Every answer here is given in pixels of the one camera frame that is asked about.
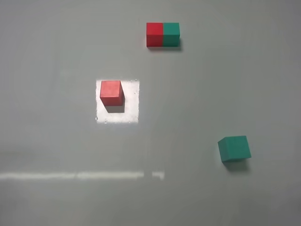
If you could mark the red foam cube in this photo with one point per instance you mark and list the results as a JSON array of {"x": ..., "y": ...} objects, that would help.
[{"x": 111, "y": 93}]

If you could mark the green foam cube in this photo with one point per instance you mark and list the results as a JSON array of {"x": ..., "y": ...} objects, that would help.
[{"x": 234, "y": 148}]

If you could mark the red template cube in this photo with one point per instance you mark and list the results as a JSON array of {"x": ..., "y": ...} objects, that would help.
[{"x": 154, "y": 34}]

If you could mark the green template cube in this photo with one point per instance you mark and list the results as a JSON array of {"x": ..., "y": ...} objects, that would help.
[{"x": 171, "y": 34}]

